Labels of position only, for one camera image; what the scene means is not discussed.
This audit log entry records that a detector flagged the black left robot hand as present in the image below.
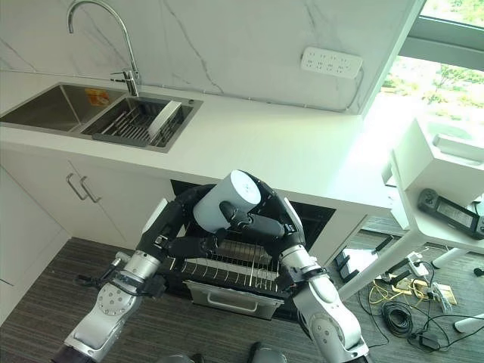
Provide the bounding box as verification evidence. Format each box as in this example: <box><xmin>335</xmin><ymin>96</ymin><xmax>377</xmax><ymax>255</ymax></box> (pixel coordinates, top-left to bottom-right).
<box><xmin>135</xmin><ymin>184</ymin><xmax>228</xmax><ymax>266</ymax></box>

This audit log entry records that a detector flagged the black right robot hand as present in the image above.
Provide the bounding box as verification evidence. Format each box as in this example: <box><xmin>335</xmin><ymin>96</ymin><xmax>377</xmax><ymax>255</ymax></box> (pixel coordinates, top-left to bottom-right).
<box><xmin>219</xmin><ymin>180</ymin><xmax>306</xmax><ymax>256</ymax></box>

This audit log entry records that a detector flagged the white cylindrical cup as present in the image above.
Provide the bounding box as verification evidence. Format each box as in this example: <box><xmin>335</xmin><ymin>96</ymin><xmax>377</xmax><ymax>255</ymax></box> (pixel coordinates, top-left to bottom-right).
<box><xmin>191</xmin><ymin>169</ymin><xmax>262</xmax><ymax>232</ymax></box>

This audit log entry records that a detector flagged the black built-in dishwasher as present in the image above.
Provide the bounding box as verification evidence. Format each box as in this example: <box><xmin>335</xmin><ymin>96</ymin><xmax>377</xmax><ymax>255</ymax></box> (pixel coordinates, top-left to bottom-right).
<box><xmin>165</xmin><ymin>178</ymin><xmax>337</xmax><ymax>323</ymax></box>

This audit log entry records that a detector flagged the white cabinet door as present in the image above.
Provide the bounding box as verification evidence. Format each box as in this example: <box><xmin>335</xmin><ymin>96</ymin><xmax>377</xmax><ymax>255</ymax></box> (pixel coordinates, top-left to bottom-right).
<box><xmin>0</xmin><ymin>153</ymin><xmax>82</xmax><ymax>288</ymax></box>
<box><xmin>67</xmin><ymin>153</ymin><xmax>175</xmax><ymax>247</ymax></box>

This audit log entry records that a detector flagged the black floor device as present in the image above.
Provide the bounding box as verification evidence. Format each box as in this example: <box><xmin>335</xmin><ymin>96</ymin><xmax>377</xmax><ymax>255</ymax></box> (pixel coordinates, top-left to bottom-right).
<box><xmin>334</xmin><ymin>250</ymin><xmax>361</xmax><ymax>281</ymax></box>

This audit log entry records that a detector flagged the metal sink drain rack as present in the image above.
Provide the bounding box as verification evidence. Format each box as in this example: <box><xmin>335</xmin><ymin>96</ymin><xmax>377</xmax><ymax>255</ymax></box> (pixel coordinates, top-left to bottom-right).
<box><xmin>80</xmin><ymin>102</ymin><xmax>183</xmax><ymax>147</ymax></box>

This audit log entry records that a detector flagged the white plate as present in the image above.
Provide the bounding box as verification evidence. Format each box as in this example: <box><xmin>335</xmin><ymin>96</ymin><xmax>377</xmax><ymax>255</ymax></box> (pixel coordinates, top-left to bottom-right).
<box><xmin>147</xmin><ymin>99</ymin><xmax>183</xmax><ymax>143</ymax></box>

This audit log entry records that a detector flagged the white floor power strip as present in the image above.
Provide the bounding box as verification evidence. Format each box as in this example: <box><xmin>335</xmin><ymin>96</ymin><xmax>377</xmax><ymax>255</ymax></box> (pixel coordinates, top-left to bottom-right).
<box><xmin>405</xmin><ymin>252</ymin><xmax>429</xmax><ymax>278</ymax></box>

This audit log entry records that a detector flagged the orange sink sticker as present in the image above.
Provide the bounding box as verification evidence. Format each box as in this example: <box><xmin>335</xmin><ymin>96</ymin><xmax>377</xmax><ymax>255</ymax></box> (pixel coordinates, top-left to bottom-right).
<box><xmin>84</xmin><ymin>88</ymin><xmax>111</xmax><ymax>107</ymax></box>

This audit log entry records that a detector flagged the white side table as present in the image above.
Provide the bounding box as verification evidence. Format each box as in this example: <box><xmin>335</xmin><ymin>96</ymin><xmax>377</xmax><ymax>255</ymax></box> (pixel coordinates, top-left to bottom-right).
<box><xmin>338</xmin><ymin>116</ymin><xmax>484</xmax><ymax>334</ymax></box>

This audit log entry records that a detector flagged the stainless steel double sink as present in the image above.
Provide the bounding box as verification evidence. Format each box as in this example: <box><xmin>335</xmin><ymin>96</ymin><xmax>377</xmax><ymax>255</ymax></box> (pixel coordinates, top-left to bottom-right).
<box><xmin>0</xmin><ymin>83</ymin><xmax>204</xmax><ymax>154</ymax></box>

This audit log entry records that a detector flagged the black handheld controller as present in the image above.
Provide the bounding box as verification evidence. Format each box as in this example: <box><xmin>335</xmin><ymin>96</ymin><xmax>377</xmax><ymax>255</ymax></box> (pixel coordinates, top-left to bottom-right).
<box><xmin>417</xmin><ymin>188</ymin><xmax>484</xmax><ymax>240</ymax></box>

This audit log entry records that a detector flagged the chrome gooseneck faucet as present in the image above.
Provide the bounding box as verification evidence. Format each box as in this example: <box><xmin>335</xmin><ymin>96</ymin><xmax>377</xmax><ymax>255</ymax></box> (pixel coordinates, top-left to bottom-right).
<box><xmin>67</xmin><ymin>0</ymin><xmax>141</xmax><ymax>96</ymax></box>

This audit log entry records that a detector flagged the white box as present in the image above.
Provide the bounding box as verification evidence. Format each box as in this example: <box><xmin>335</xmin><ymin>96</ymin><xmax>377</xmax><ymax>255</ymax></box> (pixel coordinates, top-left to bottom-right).
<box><xmin>426</xmin><ymin>119</ymin><xmax>484</xmax><ymax>160</ymax></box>

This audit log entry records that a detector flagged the silver cabinet handle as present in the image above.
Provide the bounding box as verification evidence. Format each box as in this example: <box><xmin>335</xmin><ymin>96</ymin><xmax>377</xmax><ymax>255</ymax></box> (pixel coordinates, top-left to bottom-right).
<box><xmin>79</xmin><ymin>175</ymin><xmax>103</xmax><ymax>203</ymax></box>
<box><xmin>67</xmin><ymin>173</ymin><xmax>87</xmax><ymax>200</ymax></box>

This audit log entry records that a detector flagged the wire dishwasher rack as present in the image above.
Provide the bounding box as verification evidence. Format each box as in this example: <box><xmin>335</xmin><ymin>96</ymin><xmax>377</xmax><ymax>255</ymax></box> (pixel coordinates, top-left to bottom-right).
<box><xmin>172</xmin><ymin>226</ymin><xmax>284</xmax><ymax>294</ymax></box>

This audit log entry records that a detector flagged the yellow cable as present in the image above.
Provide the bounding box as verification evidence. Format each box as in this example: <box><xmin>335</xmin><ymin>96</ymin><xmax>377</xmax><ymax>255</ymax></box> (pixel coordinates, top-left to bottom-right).
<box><xmin>368</xmin><ymin>278</ymin><xmax>436</xmax><ymax>306</ymax></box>

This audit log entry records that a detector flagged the coiled black cable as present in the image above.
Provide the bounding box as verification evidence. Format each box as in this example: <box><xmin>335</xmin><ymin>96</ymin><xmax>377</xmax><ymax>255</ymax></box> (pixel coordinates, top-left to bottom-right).
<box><xmin>380</xmin><ymin>301</ymin><xmax>417</xmax><ymax>337</ymax></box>

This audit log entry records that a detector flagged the white wall power strip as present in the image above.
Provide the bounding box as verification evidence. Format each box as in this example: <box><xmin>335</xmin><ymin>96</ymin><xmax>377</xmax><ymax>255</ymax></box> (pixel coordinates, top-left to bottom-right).
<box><xmin>299</xmin><ymin>46</ymin><xmax>365</xmax><ymax>79</ymax></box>

